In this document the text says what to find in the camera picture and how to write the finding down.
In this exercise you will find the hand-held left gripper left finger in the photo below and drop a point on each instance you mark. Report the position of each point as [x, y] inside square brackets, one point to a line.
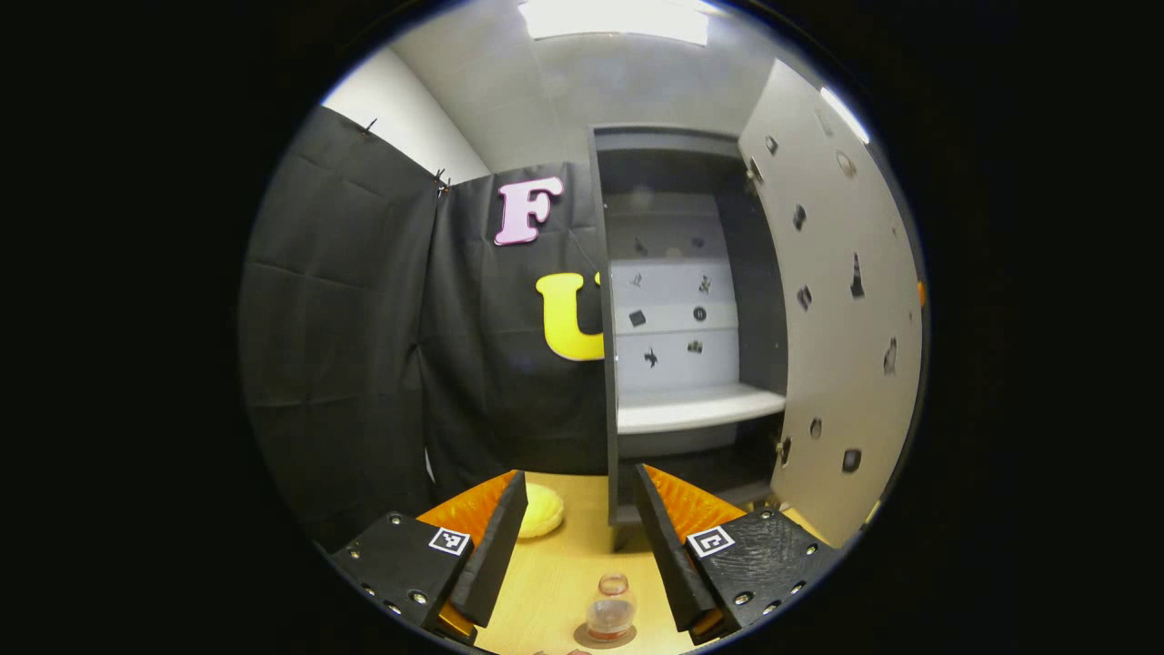
[498, 555]

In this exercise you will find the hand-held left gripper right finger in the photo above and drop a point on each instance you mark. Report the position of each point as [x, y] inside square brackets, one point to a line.
[664, 555]

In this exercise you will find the clear bottle with brown liquid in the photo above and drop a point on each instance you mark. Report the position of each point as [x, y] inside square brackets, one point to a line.
[611, 614]

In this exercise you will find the brown round coaster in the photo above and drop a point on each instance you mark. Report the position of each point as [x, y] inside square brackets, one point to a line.
[579, 635]

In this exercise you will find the grey cabinet door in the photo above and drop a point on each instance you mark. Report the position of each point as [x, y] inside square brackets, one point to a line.
[846, 364]

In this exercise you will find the dark grey cabinet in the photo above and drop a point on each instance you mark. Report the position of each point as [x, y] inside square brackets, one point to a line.
[673, 291]

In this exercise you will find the white cabinet shelf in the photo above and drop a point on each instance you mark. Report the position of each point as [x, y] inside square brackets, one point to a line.
[691, 409]

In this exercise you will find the yellow round bun toy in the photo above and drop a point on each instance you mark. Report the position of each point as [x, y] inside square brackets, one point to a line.
[543, 511]

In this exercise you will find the black backdrop cloth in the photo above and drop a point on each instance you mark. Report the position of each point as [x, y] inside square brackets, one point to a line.
[346, 346]

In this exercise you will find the long ceiling light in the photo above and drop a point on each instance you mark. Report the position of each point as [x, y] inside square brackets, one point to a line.
[614, 20]

